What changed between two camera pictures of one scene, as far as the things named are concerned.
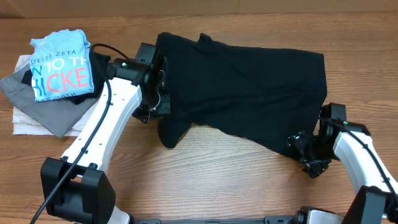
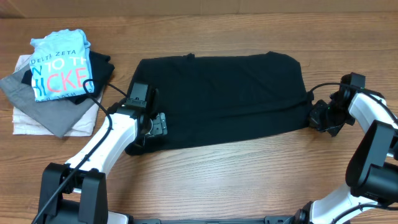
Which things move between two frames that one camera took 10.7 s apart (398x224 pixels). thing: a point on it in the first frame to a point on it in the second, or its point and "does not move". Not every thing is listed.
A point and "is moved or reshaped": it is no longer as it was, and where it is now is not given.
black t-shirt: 259,95 is moved or reshaped
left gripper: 165,107 to 159,124
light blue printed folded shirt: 60,66 does not move
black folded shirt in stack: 99,63 does not move
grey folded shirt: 61,116 does not move
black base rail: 267,220 does not move
